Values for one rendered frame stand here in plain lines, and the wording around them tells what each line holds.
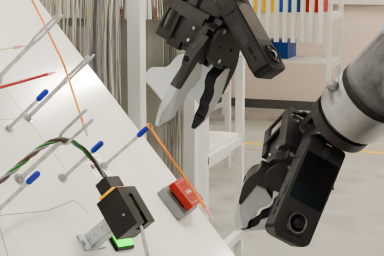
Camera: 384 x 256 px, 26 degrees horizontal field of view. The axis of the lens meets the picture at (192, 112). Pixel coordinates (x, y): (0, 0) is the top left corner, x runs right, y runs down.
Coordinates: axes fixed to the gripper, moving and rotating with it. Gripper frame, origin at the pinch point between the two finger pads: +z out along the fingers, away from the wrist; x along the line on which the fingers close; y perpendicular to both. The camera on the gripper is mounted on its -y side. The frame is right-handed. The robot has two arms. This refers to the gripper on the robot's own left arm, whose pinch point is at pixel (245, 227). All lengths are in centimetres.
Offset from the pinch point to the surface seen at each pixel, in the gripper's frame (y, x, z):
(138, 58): 65, 10, 40
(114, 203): 4.5, 13.2, 11.8
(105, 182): 7.1, 15.1, 12.0
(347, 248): 223, -175, 227
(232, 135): 234, -85, 202
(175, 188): 23.0, 1.0, 24.5
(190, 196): 23.1, -1.8, 24.9
